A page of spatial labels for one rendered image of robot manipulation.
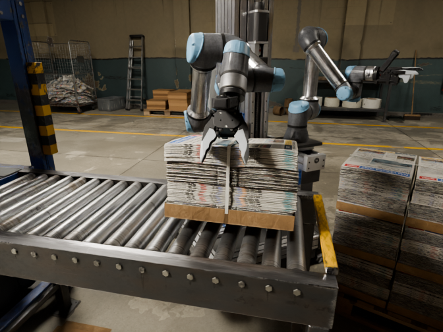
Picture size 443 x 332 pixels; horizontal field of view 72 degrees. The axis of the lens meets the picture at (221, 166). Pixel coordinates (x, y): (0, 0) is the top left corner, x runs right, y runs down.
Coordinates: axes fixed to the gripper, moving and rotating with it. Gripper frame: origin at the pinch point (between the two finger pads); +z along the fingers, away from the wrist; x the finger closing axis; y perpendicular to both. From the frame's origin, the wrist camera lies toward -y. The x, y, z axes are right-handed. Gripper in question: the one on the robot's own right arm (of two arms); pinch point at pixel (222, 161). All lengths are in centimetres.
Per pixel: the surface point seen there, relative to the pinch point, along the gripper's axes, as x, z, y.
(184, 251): 10.7, 23.1, 12.0
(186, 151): 12.0, -3.8, 5.6
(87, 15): 519, -527, 506
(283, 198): -15.4, 6.4, 11.2
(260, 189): -9.1, 4.5, 10.3
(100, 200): 51, 9, 29
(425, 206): -72, -5, 68
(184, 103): 229, -295, 541
